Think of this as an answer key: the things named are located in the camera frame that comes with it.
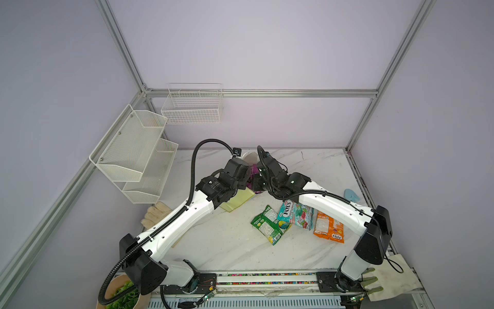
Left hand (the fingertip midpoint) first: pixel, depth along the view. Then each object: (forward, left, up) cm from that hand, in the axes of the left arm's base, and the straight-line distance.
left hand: (235, 175), depth 77 cm
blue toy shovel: (+5, -59, -24) cm, 63 cm away
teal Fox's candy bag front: (-7, -28, -22) cm, 36 cm away
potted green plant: (-41, +31, -13) cm, 53 cm away
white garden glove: (-32, -64, -25) cm, 76 cm away
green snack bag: (-13, -15, -22) cm, 29 cm away
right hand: (-2, -5, -2) cm, 6 cm away
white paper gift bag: (-6, -4, -5) cm, 9 cm away
